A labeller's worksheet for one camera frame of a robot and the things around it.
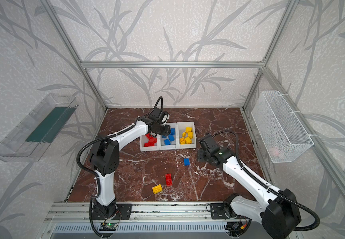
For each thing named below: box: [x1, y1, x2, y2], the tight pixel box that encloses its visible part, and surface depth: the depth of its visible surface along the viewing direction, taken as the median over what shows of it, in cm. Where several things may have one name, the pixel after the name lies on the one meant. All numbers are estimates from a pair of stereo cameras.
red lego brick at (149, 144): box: [144, 141, 155, 147], surface depth 98 cm
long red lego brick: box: [165, 173, 173, 187], surface depth 84 cm
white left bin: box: [139, 134, 161, 152], surface depth 96 cm
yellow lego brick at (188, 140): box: [184, 136, 192, 144], surface depth 100 cm
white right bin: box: [176, 121, 197, 149], surface depth 98 cm
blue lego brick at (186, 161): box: [183, 157, 190, 166], surface depth 93 cm
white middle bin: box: [158, 122, 178, 151], surface depth 96 cm
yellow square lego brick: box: [179, 136, 186, 145], surface depth 98 cm
